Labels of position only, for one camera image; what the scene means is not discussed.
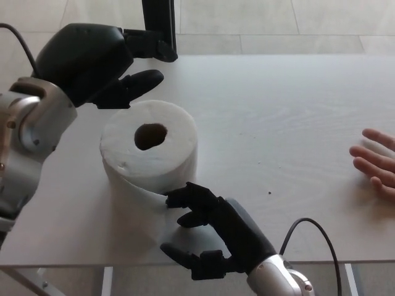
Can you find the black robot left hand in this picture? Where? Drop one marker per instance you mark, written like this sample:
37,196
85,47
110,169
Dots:
83,61

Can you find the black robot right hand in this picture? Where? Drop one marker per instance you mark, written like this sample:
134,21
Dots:
243,234

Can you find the white toilet paper roll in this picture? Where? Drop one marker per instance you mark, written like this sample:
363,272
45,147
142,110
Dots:
179,135

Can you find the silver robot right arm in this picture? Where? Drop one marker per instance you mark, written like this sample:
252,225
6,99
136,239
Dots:
277,277

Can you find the person's bare hand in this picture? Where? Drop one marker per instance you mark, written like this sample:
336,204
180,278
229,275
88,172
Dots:
379,163

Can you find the white table leg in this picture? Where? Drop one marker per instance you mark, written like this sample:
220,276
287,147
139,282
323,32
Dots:
351,277
108,283

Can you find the grey diagonal table brace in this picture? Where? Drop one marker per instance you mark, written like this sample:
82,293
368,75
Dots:
21,280

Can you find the black vertical post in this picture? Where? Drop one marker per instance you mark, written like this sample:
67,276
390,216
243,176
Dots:
159,15

